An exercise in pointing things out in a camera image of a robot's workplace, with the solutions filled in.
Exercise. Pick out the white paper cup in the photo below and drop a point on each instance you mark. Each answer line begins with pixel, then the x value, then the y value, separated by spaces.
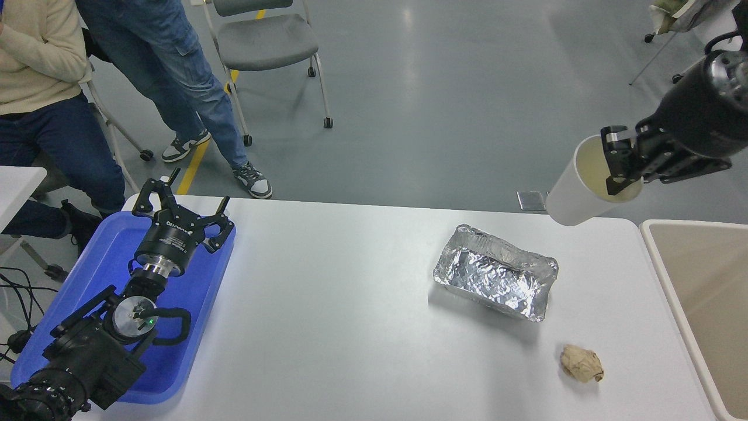
pixel 575 199

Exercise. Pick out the small white side table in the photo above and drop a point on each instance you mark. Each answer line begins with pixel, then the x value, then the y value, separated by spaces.
pixel 17 187

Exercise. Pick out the crumpled foil tray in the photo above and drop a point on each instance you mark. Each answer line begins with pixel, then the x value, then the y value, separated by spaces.
pixel 491 275

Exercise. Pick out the seated person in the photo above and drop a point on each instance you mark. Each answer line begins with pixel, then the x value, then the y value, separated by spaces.
pixel 41 70

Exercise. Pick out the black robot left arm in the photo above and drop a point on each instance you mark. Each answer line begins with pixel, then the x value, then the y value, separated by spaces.
pixel 87 356

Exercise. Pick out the standing person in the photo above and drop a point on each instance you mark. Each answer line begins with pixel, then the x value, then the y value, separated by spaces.
pixel 169 64

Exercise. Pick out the grey padded chair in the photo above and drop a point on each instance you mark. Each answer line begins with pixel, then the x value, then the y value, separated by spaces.
pixel 269 41

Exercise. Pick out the olive patterned cloth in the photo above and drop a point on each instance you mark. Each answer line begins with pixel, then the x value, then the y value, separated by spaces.
pixel 672 11

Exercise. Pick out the white-framed castor chair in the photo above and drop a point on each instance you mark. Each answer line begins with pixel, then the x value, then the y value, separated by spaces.
pixel 146 155

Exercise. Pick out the metal floor plate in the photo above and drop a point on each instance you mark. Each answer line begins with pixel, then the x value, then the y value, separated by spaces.
pixel 529 200

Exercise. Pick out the blue plastic tray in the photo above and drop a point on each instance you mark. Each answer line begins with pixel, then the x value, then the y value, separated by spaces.
pixel 193 304

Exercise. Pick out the large pale bin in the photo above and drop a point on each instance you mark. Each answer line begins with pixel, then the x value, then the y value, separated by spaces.
pixel 701 275

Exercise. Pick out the black cloth item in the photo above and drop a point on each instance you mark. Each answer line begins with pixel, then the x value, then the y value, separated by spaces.
pixel 96 49

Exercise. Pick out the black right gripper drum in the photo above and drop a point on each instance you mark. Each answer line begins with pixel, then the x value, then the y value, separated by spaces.
pixel 695 123

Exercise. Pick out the crumpled tan paper ball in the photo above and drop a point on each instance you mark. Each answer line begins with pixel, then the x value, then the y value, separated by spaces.
pixel 581 363

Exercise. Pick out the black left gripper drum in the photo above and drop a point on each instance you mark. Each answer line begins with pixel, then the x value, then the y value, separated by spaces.
pixel 169 242

